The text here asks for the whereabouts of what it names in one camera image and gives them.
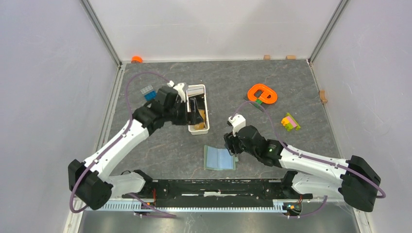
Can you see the orange curved track piece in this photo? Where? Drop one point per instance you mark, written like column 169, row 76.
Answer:
column 262, row 92

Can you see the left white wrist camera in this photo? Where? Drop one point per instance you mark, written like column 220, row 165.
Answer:
column 181, row 88

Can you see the orange tape roll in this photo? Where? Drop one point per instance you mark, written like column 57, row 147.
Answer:
column 136, row 59

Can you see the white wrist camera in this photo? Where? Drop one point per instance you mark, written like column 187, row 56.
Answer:
column 181, row 88
column 237, row 122

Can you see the gold cards in tray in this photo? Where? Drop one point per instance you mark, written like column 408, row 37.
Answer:
column 200, row 118

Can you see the pink yellow green brick stack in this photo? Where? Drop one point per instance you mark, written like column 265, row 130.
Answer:
column 289, row 123

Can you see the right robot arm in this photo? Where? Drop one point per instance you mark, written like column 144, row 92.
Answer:
column 353, row 180

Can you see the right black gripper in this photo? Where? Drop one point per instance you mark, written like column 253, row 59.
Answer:
column 230, row 140

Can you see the curved wooden piece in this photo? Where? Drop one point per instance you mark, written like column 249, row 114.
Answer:
column 322, row 96

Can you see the blue grey lego bricks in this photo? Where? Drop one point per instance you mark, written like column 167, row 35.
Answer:
column 148, row 92

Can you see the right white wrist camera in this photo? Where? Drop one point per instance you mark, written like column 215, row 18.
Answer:
column 237, row 122

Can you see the white rectangular tray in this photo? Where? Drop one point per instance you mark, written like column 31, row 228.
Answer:
column 197, row 99

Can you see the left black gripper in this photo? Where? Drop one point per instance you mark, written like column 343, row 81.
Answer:
column 195, row 116

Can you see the wooden block right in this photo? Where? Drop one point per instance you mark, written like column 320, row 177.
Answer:
column 290, row 57

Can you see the green card holder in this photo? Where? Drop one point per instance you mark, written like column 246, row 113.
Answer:
column 218, row 159

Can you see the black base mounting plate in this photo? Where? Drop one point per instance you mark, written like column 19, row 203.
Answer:
column 266, row 188

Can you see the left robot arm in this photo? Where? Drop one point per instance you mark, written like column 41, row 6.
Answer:
column 91, row 180

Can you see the aluminium frame rail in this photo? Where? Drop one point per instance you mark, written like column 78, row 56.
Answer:
column 200, row 204

